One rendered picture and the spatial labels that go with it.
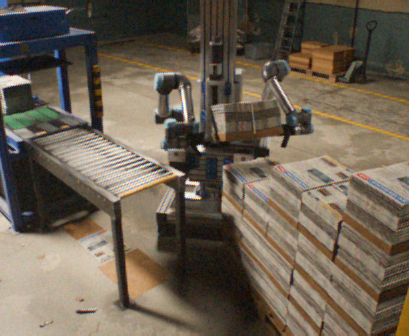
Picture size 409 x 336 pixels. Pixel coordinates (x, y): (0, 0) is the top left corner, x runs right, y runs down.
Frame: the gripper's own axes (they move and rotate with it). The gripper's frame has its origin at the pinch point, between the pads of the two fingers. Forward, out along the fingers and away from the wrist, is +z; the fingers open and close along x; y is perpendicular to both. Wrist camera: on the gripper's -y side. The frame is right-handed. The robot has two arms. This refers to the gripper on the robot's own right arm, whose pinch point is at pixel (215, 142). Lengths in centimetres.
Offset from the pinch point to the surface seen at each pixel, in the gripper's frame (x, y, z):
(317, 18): 582, 226, 413
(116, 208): -21, -32, -69
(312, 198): -94, -27, 18
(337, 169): -72, -18, 45
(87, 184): 2, -18, -84
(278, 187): -65, -25, 14
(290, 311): -63, -95, 17
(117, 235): -14, -49, -70
